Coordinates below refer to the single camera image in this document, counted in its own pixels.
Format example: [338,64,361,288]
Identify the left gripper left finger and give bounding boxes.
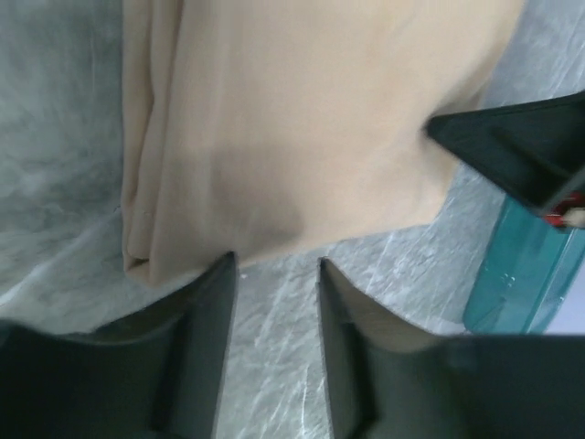
[1,253,237,438]

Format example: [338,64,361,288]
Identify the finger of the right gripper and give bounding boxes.
[425,91,584,218]

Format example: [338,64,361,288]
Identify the teal plastic bin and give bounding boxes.
[463,198,584,334]

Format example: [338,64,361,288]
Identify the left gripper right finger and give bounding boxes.
[318,259,584,438]

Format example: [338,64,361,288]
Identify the beige t shirt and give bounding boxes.
[122,0,524,285]

